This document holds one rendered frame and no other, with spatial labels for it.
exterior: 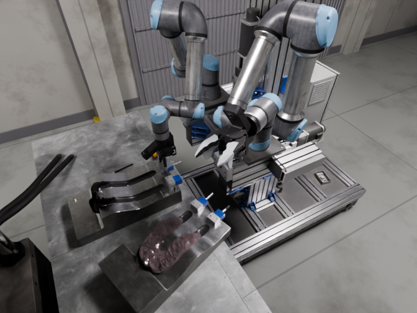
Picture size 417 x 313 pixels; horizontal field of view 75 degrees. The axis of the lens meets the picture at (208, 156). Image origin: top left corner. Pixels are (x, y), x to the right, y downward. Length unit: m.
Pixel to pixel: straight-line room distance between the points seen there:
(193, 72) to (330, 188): 1.59
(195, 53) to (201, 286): 0.97
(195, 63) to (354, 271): 1.81
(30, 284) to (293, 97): 1.30
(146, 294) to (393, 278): 1.81
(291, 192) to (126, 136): 1.34
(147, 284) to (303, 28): 1.03
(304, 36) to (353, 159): 2.22
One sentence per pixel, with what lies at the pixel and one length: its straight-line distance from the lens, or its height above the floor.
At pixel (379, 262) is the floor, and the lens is 2.47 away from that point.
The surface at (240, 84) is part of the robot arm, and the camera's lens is 0.99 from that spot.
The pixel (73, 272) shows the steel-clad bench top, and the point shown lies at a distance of 1.36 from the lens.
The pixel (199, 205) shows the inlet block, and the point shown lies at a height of 0.88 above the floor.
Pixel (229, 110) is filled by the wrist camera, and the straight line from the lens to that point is 0.72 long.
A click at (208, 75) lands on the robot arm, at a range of 1.59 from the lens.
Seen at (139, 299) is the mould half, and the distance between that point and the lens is 1.11.
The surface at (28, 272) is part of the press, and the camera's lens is 1.47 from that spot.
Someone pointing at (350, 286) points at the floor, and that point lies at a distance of 2.29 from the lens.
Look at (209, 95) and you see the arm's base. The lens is 1.64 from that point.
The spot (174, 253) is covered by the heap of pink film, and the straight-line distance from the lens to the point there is 1.17.
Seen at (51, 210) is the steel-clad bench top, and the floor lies 0.80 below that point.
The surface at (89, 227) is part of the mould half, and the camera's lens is 1.37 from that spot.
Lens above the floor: 1.95
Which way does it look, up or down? 45 degrees down
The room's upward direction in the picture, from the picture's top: straight up
